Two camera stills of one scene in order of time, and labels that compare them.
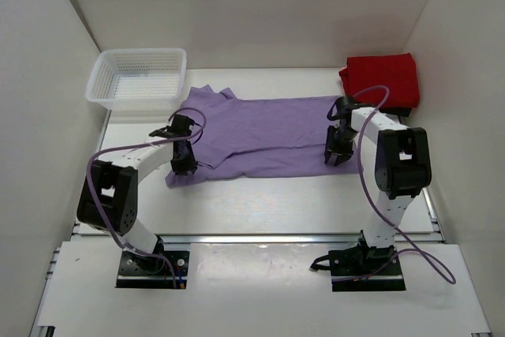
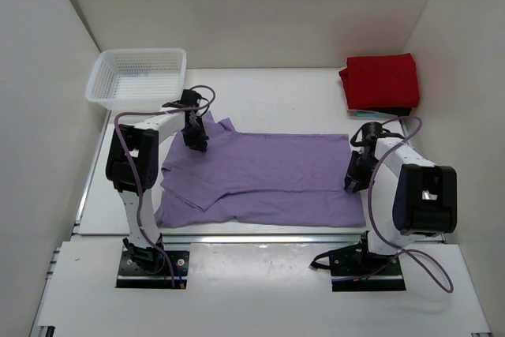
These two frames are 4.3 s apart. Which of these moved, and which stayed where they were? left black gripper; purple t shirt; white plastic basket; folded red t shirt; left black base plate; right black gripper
Moved: right black gripper; purple t shirt; left black gripper
Stayed: white plastic basket; folded red t shirt; left black base plate
